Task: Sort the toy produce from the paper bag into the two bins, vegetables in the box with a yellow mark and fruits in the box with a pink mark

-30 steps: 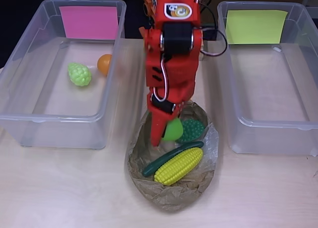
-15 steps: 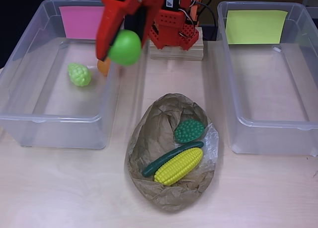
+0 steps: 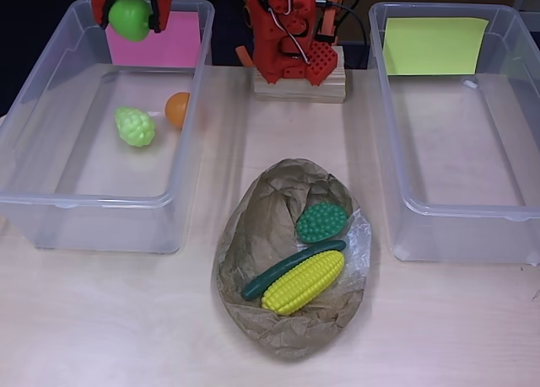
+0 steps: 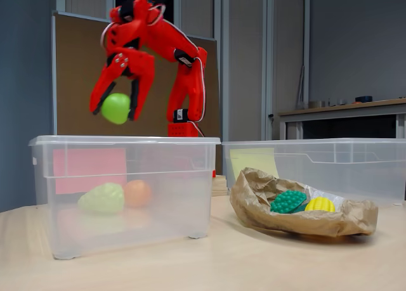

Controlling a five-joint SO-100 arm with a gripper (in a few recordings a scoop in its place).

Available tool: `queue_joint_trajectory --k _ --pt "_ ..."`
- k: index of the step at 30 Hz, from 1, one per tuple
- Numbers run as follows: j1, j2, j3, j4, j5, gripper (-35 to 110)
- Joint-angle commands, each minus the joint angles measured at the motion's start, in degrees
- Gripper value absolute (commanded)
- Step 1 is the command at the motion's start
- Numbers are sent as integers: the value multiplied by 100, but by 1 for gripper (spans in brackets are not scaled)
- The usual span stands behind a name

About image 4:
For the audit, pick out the light green toy grapes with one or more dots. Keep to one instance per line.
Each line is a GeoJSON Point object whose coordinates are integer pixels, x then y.
{"type": "Point", "coordinates": [101, 198]}

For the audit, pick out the green toy apple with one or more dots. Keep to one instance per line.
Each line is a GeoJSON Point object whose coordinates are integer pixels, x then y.
{"type": "Point", "coordinates": [115, 108]}

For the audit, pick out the yellow sticky note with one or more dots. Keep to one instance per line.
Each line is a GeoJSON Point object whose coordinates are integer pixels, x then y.
{"type": "Point", "coordinates": [250, 159]}

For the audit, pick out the clear plastic bin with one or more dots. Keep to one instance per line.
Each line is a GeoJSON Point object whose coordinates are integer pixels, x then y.
{"type": "Point", "coordinates": [127, 140]}
{"type": "Point", "coordinates": [364, 164]}

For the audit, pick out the red robot arm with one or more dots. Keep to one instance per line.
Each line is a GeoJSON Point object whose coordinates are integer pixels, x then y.
{"type": "Point", "coordinates": [187, 88]}

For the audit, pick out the dark green bumpy toy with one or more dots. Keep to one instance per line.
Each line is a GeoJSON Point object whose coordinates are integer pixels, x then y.
{"type": "Point", "coordinates": [287, 201]}

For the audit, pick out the pink sticky note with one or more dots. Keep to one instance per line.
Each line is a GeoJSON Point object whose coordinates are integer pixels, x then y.
{"type": "Point", "coordinates": [89, 167]}

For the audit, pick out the dark blue round tin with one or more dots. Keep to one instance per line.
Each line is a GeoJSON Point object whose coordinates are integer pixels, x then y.
{"type": "Point", "coordinates": [363, 99]}

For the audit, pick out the wooden base block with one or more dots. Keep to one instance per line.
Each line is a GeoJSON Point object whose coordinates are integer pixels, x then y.
{"type": "Point", "coordinates": [220, 186]}

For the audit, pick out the brown cork pin board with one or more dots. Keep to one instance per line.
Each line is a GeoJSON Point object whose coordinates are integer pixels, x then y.
{"type": "Point", "coordinates": [73, 81]}

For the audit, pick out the yellow toy corn cob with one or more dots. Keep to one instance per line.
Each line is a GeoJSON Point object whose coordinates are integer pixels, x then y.
{"type": "Point", "coordinates": [320, 204]}

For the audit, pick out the toy orange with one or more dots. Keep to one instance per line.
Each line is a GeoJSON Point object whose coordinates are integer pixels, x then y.
{"type": "Point", "coordinates": [139, 193]}

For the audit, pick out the wooden background bench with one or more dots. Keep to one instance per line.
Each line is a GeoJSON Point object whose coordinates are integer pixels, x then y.
{"type": "Point", "coordinates": [349, 108]}

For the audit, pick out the crumpled brown paper bag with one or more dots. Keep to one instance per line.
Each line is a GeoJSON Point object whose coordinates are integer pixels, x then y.
{"type": "Point", "coordinates": [285, 224]}

